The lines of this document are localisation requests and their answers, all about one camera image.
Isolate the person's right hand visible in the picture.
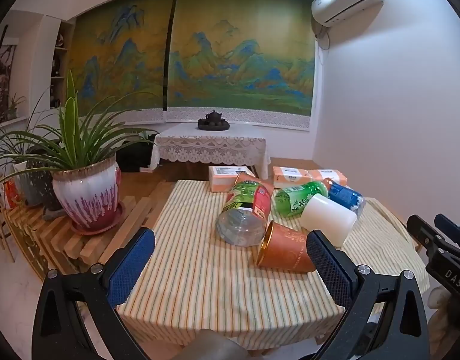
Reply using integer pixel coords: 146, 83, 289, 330
429, 284, 460, 353

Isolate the white cup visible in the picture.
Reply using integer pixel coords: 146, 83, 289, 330
300, 194, 358, 249

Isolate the wooden slat rack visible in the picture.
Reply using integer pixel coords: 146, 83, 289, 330
0, 180, 178, 283

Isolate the green plastic bottle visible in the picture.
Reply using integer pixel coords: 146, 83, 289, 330
274, 181, 330, 218

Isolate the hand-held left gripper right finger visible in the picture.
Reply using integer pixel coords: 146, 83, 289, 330
306, 229, 430, 360

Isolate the lace covered table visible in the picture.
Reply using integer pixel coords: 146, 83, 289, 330
151, 123, 271, 180

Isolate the pink plant saucer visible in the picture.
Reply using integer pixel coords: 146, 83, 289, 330
70, 200, 126, 236

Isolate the wall shelf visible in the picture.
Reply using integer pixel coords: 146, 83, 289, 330
48, 20, 75, 109

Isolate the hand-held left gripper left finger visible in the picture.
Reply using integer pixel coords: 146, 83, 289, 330
32, 227, 156, 360

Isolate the potted plant pink white pot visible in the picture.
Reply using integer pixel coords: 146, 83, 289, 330
0, 69, 159, 232

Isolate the clear bottle green red label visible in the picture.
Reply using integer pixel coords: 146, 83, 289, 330
216, 180, 273, 247

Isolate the ink painting scroll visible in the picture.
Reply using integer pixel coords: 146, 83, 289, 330
0, 43, 17, 127

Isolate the dark tea tray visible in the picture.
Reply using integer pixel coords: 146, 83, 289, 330
198, 118, 227, 132

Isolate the orange tissue pack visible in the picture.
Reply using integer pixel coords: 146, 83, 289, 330
309, 169, 351, 192
208, 165, 259, 193
272, 166, 314, 189

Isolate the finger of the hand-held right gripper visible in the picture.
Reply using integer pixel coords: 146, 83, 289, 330
434, 214, 460, 250
407, 214, 446, 260

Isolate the striped tablecloth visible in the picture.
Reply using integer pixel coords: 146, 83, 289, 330
115, 179, 431, 350

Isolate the landscape wall hanging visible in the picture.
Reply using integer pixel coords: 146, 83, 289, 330
67, 0, 177, 127
164, 0, 317, 131

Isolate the grey speckled plant pot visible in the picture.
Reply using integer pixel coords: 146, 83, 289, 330
25, 155, 64, 211

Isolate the blue label plastic bottle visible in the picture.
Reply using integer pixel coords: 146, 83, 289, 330
323, 178, 366, 218

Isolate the red bag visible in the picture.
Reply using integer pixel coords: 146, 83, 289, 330
2, 180, 22, 211

